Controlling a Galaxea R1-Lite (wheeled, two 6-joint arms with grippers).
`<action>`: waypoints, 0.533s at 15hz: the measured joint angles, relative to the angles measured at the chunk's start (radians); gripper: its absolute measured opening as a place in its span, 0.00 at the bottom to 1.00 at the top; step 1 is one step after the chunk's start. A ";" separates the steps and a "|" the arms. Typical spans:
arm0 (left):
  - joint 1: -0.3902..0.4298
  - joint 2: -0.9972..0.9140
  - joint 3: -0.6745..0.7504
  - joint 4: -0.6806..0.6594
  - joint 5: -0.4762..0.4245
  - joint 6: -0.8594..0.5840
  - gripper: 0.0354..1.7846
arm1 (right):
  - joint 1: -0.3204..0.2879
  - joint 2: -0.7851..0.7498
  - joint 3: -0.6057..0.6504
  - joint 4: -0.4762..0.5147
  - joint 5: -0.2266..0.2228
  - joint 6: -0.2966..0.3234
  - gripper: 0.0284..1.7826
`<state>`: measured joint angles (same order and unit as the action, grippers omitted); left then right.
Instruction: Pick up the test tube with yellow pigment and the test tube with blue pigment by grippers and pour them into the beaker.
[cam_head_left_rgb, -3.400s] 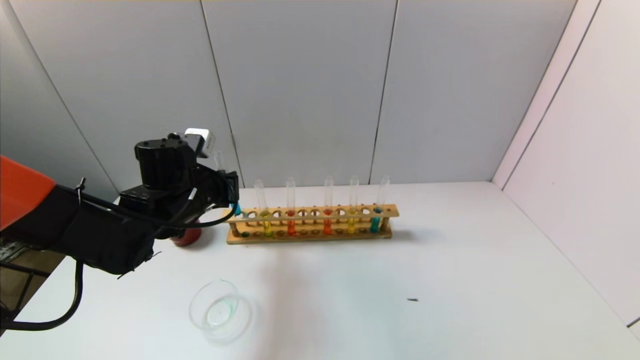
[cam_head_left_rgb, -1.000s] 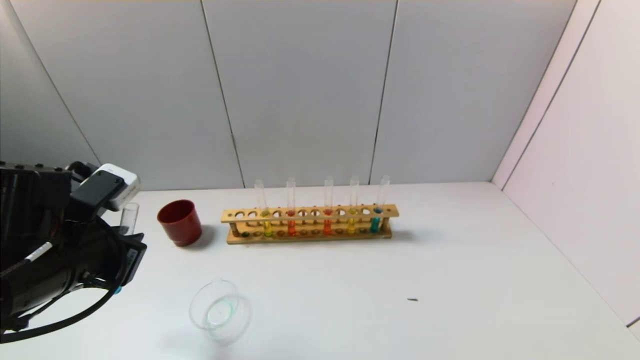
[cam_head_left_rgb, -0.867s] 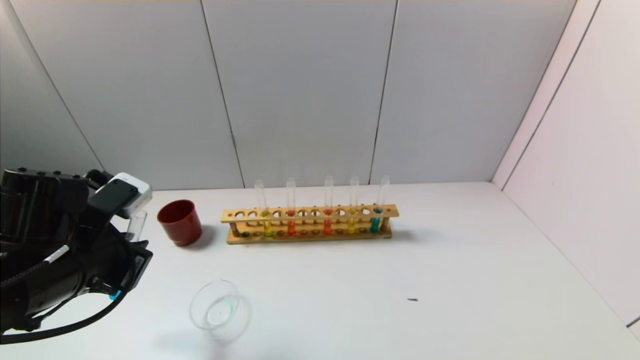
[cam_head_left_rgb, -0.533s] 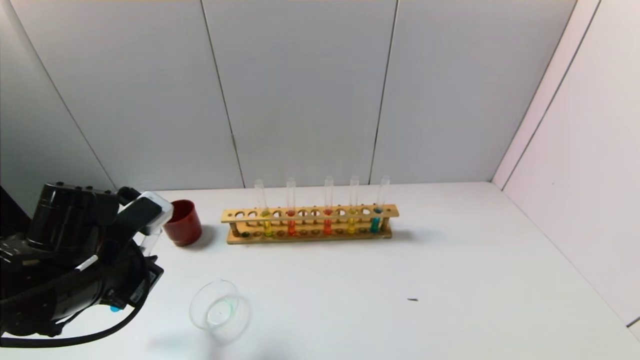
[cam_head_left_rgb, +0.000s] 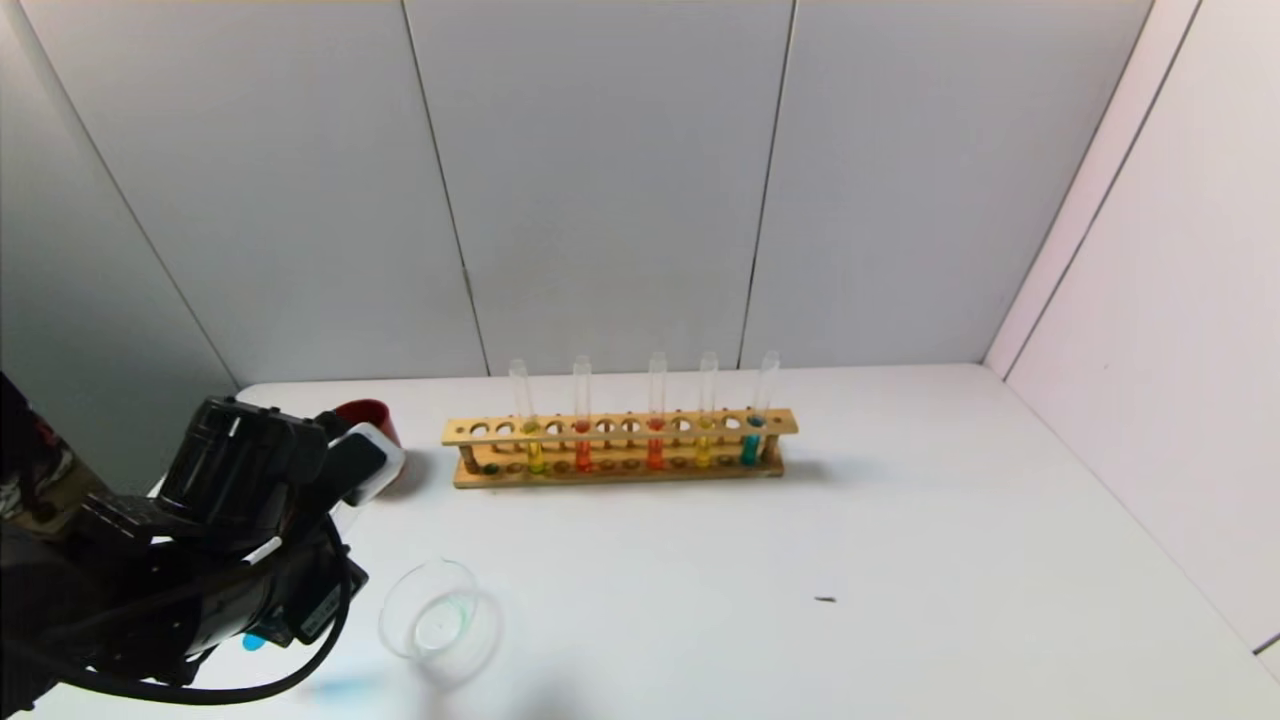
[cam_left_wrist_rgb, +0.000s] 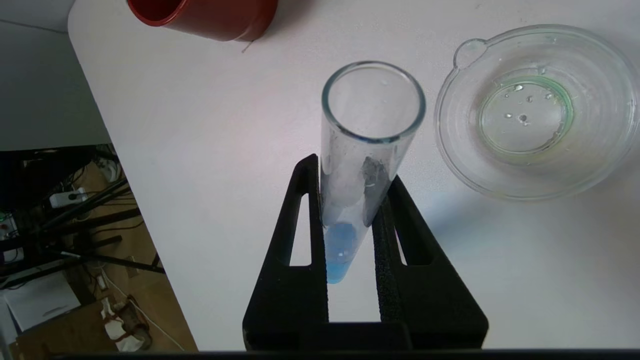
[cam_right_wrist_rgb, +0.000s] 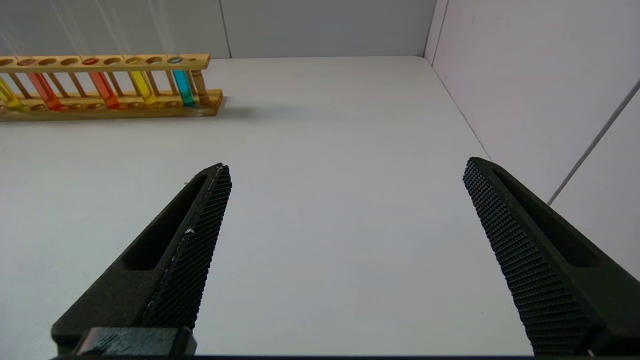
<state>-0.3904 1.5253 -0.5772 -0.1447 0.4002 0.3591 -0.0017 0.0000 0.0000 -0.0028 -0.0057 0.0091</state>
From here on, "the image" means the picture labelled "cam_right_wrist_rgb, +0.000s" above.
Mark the test tube with red pigment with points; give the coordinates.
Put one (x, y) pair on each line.
(45, 92)
(105, 90)

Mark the test tube with blue pigment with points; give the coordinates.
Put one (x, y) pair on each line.
(183, 87)

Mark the test tube with yellow pigment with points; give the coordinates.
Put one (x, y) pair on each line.
(7, 97)
(142, 87)

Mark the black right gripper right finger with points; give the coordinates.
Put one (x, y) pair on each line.
(545, 260)

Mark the wooden test tube rack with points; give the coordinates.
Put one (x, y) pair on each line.
(100, 112)

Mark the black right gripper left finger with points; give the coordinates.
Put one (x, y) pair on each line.
(165, 270)

